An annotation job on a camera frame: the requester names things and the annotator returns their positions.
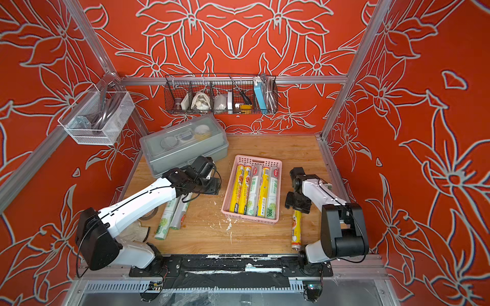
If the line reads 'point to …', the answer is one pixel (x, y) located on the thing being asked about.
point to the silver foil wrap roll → (255, 190)
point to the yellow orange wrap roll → (296, 230)
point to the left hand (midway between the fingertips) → (216, 184)
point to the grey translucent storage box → (176, 147)
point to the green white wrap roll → (271, 211)
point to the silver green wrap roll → (180, 209)
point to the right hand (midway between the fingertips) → (291, 207)
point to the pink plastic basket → (267, 162)
